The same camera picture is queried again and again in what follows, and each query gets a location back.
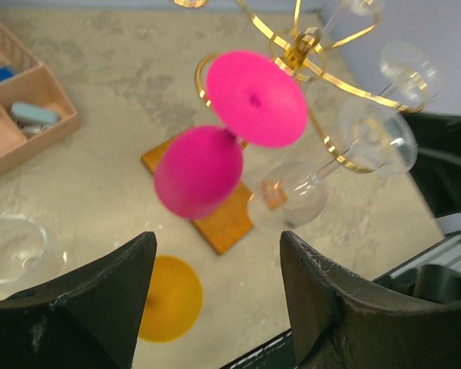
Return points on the yellow plastic wine glass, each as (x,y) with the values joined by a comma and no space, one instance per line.
(174,301)

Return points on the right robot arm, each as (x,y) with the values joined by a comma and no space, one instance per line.
(437,171)

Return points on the blue eraser case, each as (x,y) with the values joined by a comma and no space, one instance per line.
(33,115)

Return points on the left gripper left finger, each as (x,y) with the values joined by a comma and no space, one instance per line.
(87,318)

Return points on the peach plastic desk organizer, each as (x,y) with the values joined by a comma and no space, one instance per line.
(25,78)

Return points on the clear wine glass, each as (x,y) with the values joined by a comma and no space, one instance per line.
(28,253)
(411,74)
(369,139)

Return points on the clear champagne flute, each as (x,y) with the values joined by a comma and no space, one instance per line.
(362,8)

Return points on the pink plastic wine glass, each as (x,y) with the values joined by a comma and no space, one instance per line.
(256,102)

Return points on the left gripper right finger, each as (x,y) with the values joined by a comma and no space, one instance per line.
(349,319)

